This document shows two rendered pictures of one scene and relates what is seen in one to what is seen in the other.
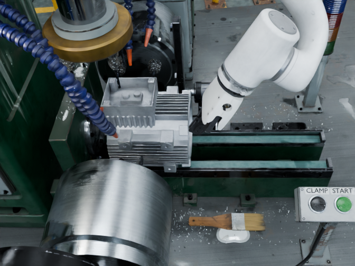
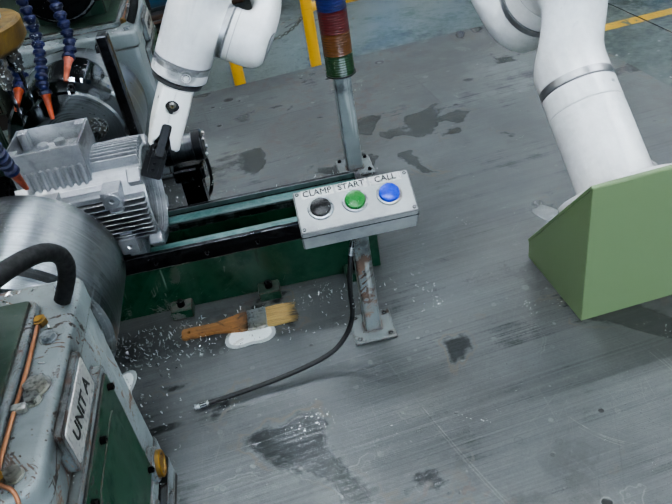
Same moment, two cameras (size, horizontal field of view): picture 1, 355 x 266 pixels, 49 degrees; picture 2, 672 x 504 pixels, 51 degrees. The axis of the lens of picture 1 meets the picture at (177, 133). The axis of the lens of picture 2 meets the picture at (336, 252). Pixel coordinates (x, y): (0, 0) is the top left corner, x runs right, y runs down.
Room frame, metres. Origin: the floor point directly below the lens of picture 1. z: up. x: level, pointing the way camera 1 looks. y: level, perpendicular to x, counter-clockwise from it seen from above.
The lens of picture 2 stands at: (-0.43, -0.12, 1.60)
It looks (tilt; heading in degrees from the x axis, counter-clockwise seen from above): 36 degrees down; 350
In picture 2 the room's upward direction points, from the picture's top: 10 degrees counter-clockwise
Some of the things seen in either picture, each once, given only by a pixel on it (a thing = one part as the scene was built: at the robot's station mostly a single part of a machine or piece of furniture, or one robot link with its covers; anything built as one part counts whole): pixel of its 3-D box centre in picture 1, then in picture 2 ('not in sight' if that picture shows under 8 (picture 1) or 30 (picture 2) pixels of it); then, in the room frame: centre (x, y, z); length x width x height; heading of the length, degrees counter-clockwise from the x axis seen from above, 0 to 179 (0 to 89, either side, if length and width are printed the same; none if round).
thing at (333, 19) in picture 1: (330, 15); (333, 19); (0.93, -0.45, 1.14); 0.06 x 0.06 x 0.04
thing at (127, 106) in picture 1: (131, 102); (54, 156); (0.70, 0.10, 1.11); 0.12 x 0.11 x 0.07; 82
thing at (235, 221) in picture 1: (226, 221); (239, 322); (0.52, -0.11, 0.80); 0.21 x 0.05 x 0.01; 83
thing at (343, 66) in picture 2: (324, 43); (339, 62); (0.93, -0.45, 1.05); 0.06 x 0.06 x 0.04
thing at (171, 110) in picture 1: (152, 128); (98, 199); (0.69, 0.06, 1.02); 0.20 x 0.19 x 0.19; 82
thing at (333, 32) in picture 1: (327, 29); (336, 41); (0.93, -0.45, 1.10); 0.06 x 0.06 x 0.04
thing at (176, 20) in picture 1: (179, 62); (126, 103); (0.82, -0.02, 1.12); 0.04 x 0.03 x 0.26; 83
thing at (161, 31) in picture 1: (143, 44); (84, 114); (1.03, 0.08, 1.04); 0.41 x 0.25 x 0.25; 173
